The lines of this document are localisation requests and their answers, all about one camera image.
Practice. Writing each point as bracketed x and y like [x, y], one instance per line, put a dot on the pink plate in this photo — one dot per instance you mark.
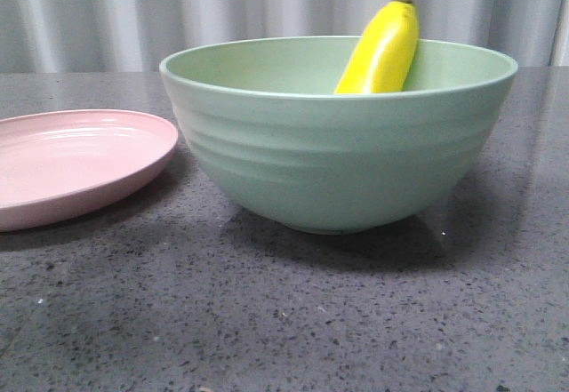
[59, 165]

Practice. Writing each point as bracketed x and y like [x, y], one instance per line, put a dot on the green ribbed bowl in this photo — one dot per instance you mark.
[262, 119]

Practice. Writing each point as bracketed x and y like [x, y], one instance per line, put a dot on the white pleated curtain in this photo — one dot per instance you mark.
[134, 35]

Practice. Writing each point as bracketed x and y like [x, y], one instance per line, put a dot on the yellow banana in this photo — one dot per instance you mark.
[384, 53]

